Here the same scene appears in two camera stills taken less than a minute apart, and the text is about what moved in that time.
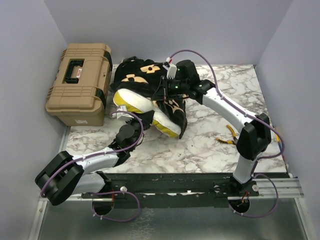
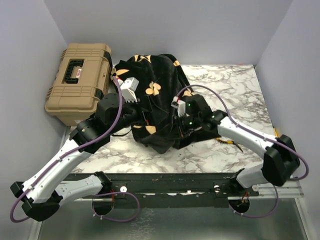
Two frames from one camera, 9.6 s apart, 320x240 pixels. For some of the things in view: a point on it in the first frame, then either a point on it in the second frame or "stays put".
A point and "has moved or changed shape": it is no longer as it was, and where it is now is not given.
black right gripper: x=162 y=93 → x=178 y=120
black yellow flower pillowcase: x=144 y=76 has moved or changed shape
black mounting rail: x=168 y=190 stays put
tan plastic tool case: x=76 y=97 stays put
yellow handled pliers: x=234 y=141 stays put
